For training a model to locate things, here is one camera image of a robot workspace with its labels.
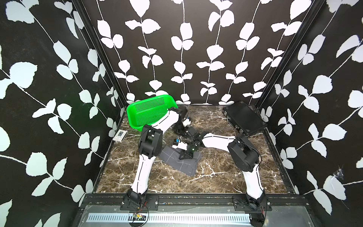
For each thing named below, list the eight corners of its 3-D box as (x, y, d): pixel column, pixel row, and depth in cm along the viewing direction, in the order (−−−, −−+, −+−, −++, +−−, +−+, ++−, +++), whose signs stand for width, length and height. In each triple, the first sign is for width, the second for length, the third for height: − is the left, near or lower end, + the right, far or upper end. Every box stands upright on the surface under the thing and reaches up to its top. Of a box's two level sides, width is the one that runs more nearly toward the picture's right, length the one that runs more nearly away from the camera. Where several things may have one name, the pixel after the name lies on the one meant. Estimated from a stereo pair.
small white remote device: (113, 140, 101) (112, 138, 99) (120, 130, 106) (119, 128, 104) (122, 142, 100) (120, 140, 98) (128, 132, 105) (127, 130, 103)
